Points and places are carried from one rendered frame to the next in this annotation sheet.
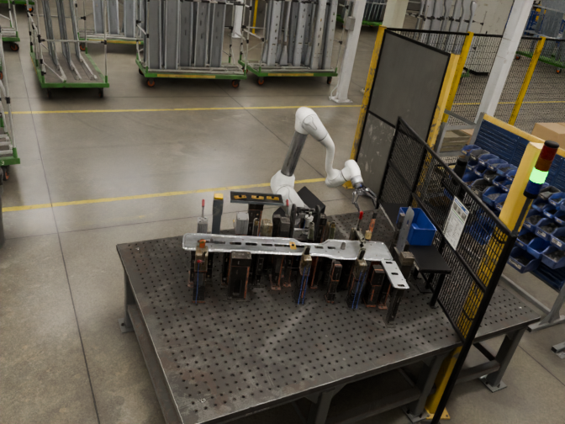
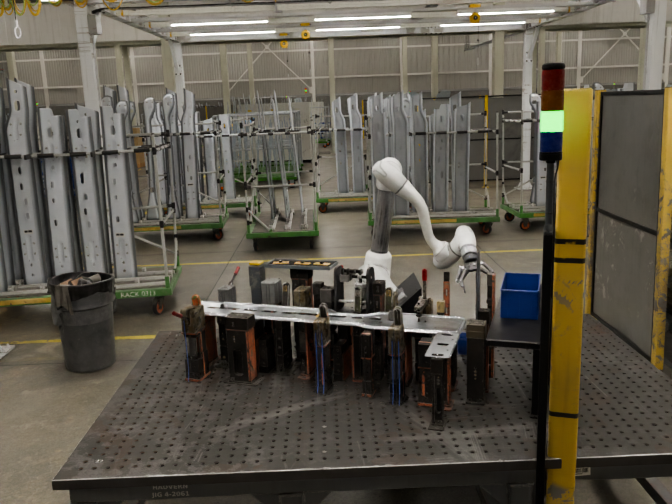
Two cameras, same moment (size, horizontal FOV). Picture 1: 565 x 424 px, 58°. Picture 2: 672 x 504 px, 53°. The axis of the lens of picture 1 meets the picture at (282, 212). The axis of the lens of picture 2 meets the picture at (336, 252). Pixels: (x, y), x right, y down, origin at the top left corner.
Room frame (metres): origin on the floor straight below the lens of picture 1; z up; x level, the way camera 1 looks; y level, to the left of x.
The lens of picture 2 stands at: (0.23, -1.72, 1.99)
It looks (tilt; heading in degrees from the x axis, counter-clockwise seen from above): 13 degrees down; 30
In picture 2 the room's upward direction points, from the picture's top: 2 degrees counter-clockwise
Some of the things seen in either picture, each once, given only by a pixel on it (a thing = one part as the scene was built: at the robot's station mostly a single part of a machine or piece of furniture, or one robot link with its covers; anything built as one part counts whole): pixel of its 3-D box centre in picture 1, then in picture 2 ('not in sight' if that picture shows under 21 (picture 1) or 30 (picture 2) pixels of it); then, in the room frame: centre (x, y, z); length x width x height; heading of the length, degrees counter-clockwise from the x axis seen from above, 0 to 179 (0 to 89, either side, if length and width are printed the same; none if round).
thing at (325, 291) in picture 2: (282, 243); (330, 323); (3.01, -0.03, 0.89); 0.13 x 0.11 x 0.38; 12
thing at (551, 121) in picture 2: (538, 174); (551, 121); (2.41, -1.23, 1.90); 0.07 x 0.07 x 0.06
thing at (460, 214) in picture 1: (456, 223); not in sight; (2.93, -1.12, 1.30); 0.23 x 0.02 x 0.31; 12
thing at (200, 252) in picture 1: (200, 274); (195, 342); (2.53, 0.44, 0.88); 0.15 x 0.11 x 0.36; 12
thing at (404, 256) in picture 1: (400, 276); (476, 362); (2.85, -0.85, 0.88); 0.08 x 0.08 x 0.36; 12
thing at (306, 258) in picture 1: (303, 278); (322, 354); (2.67, -0.20, 0.87); 0.12 x 0.09 x 0.35; 12
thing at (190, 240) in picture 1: (289, 246); (317, 315); (2.82, -0.08, 1.00); 1.38 x 0.22 x 0.02; 102
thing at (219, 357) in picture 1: (327, 282); (387, 380); (2.93, -0.39, 0.68); 2.56 x 1.61 x 0.04; 121
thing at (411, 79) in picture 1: (394, 130); (625, 227); (5.53, -1.10, 1.00); 1.34 x 0.14 x 2.00; 31
